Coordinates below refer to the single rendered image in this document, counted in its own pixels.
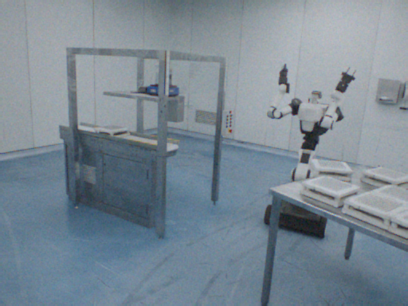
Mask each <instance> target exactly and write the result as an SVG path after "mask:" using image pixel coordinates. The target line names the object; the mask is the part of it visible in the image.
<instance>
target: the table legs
mask: <svg viewBox="0 0 408 306"><path fill-rule="evenodd" d="M280 210H281V199H280V198H278V197H276V196H273V203H272V209H271V215H270V222H269V239H268V245H267V251H266V258H265V269H264V281H263V287H262V294H261V302H262V303H261V305H262V306H267V303H268V302H269V295H270V289H271V284H272V274H273V262H274V256H275V250H276V244H277V228H278V222H279V217H280ZM354 236H355V230H353V229H352V228H349V232H348V236H347V244H346V247H345V251H344V259H346V260H349V257H350V256H351V251H352V243H353V240H354Z"/></svg>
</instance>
